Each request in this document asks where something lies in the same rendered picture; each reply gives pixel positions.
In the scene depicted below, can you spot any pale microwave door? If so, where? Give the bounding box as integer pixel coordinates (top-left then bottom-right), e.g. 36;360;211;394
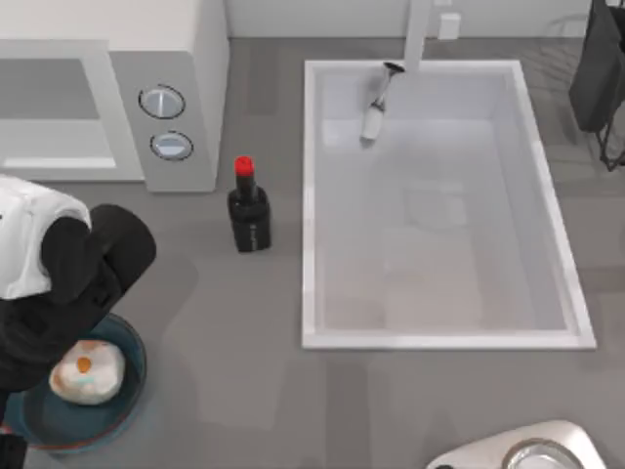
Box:
0;39;146;184

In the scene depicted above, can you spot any black frame stand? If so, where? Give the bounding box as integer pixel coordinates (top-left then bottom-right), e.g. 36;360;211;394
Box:
567;0;625;173

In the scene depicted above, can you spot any black block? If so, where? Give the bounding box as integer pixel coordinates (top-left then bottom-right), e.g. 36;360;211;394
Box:
0;431;28;469

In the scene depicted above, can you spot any white rounded lump orange spot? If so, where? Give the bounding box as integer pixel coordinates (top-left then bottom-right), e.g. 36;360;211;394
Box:
48;339;126;406

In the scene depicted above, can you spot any round metal dish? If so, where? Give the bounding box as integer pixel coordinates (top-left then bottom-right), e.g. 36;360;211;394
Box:
501;437;585;469

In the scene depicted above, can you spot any small round microwave knob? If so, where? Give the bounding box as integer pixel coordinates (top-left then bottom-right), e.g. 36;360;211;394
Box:
148;130;195;162

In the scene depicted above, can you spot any dark blue bowl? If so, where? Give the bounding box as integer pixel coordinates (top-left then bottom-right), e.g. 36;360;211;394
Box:
9;312;148;453

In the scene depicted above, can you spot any black bottle with red cap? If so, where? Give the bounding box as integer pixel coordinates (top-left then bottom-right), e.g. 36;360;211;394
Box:
226;155;273;254

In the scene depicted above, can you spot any white sink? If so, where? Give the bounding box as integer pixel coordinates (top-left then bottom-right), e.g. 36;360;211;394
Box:
300;59;599;351

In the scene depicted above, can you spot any white wall socket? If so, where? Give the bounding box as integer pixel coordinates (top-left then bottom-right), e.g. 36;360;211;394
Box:
437;12;462;41

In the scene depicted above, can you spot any large round microwave knob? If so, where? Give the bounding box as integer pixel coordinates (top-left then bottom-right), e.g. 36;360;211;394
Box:
138;83;188;120

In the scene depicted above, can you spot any pale microwave oven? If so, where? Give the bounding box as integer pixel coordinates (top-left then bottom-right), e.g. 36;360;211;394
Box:
0;38;230;194

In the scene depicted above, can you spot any tall white tap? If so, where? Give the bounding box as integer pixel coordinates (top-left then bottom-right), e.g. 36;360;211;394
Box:
358;0;432;149

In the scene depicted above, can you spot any silver grey appliance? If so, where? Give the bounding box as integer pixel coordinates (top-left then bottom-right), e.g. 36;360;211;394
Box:
423;418;609;469

